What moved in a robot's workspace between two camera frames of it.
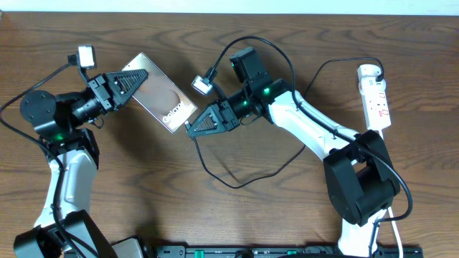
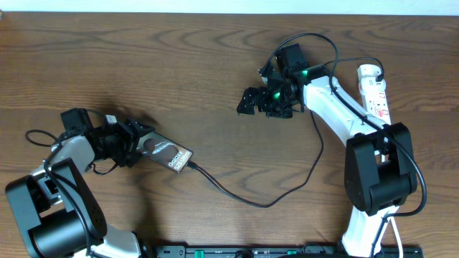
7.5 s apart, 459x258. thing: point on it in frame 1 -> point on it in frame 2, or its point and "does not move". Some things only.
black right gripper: x=222 y=116 -> x=262 y=92
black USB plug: x=379 y=78 does not move
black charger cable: x=305 y=125 -> x=322 y=146
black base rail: x=282 y=251 does not move
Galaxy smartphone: x=160 y=96 -> x=164 y=151
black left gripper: x=106 y=99 -> x=130 y=140
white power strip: x=375 y=96 does not move
